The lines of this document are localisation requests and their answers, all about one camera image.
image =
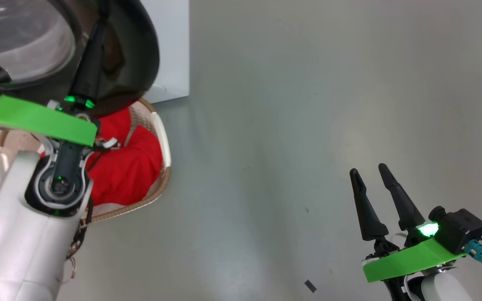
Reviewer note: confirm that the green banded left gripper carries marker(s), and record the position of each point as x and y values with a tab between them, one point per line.
36	119

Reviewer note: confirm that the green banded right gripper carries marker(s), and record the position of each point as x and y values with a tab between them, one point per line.
408	261

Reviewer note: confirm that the black rimmed glass washer door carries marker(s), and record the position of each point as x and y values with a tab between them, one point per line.
142	50

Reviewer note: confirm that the red garment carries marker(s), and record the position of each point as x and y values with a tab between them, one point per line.
132	171

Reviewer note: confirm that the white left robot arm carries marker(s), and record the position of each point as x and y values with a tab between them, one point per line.
15	234

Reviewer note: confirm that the white washing machine body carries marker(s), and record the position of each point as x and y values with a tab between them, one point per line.
170	50

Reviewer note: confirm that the cream perforated laundry basket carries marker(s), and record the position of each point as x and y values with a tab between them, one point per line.
162	138

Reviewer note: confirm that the small dark floor piece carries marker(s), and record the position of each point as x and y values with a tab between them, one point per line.
310	286

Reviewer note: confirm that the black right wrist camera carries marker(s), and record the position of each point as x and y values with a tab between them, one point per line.
462	230

